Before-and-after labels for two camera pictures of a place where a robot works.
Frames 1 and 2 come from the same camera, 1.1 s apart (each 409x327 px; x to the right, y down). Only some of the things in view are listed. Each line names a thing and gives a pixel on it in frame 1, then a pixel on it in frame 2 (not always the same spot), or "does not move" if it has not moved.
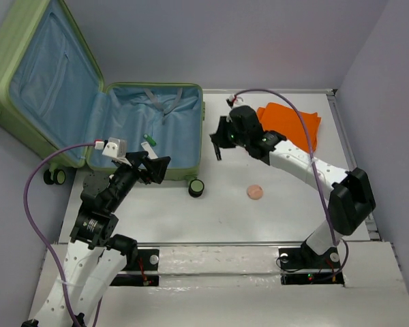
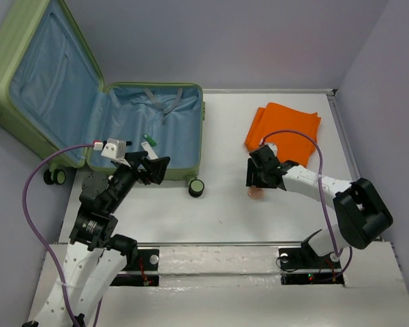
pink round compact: (255, 192) does not move
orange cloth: (286, 121) does not move
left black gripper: (157, 167) does not move
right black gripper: (219, 137) -> (252, 177)
